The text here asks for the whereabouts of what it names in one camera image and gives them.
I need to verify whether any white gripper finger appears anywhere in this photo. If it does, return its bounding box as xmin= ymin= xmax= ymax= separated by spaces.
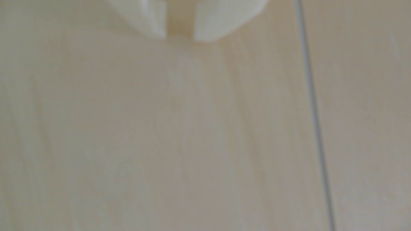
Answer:
xmin=194 ymin=0 xmax=268 ymax=43
xmin=106 ymin=0 xmax=167 ymax=39

